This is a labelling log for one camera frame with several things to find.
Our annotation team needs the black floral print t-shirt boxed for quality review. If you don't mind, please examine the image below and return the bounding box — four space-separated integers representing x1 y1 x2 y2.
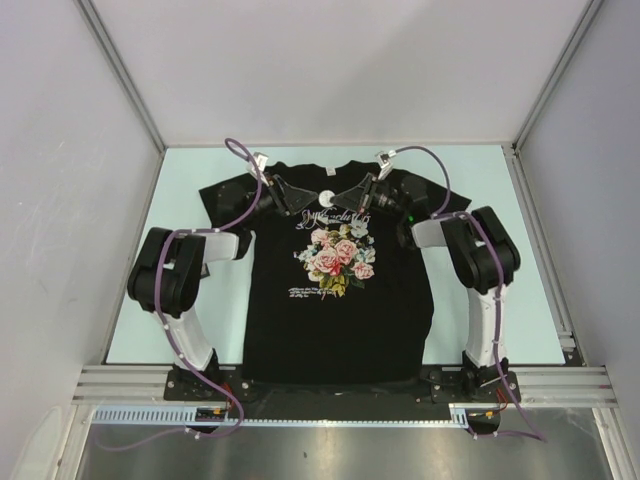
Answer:
197 159 474 387

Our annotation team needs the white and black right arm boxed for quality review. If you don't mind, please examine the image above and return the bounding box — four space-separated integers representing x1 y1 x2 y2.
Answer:
330 174 521 401

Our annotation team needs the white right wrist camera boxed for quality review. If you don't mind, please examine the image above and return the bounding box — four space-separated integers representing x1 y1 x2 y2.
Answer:
376 150 397 181

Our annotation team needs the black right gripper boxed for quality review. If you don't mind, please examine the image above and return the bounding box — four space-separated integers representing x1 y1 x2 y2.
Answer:
332 173 408 220

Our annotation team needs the white slotted cable duct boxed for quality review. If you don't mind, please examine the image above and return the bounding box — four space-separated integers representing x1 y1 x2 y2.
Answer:
93 405 469 429

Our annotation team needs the aluminium front rail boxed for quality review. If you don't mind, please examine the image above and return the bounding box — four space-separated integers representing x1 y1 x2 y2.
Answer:
72 365 618 408

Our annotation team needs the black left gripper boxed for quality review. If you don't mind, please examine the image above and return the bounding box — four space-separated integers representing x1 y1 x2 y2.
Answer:
239 173 316 228

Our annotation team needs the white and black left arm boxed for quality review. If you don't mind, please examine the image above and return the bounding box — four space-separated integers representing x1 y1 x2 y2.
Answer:
127 174 319 401

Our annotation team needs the round pale brooch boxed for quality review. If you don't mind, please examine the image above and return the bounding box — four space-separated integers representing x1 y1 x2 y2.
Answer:
318 190 335 208

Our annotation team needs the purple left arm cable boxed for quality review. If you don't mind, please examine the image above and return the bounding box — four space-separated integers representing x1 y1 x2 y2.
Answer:
93 136 271 448

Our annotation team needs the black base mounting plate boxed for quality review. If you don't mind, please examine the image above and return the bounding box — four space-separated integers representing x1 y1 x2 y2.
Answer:
163 365 522 404

